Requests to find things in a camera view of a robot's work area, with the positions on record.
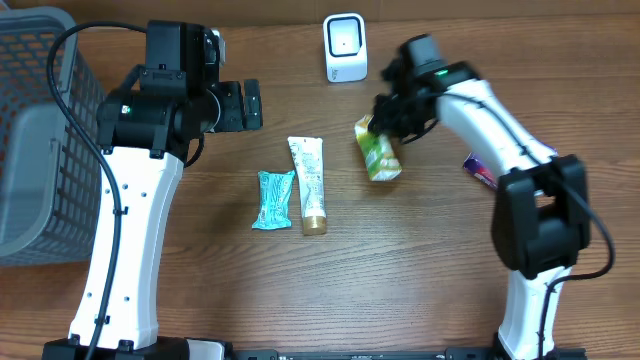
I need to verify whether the green yellow snack pouch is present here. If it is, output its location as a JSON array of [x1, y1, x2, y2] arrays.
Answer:
[[354, 115, 402, 182]]

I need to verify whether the white tube gold cap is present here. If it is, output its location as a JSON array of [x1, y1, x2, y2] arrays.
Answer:
[[288, 136, 327, 235]]

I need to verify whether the mint green wipes pack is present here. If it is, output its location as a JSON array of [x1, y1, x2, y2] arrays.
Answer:
[[252, 170, 295, 230]]

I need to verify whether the purple Carefree pad pack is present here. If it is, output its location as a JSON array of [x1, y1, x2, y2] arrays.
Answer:
[[463, 143, 558, 190]]

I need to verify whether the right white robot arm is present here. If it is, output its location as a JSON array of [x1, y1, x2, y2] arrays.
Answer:
[[369, 59, 591, 359]]

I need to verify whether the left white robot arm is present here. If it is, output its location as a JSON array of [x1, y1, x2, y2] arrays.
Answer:
[[42, 79, 262, 359]]

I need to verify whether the white barcode scanner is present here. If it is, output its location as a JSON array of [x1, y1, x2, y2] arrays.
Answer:
[[323, 13, 368, 83]]

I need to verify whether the grey plastic basket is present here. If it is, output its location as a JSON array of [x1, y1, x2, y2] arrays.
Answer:
[[1, 7, 101, 266]]

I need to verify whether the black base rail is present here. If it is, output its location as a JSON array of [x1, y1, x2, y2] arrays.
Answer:
[[219, 344, 587, 360]]

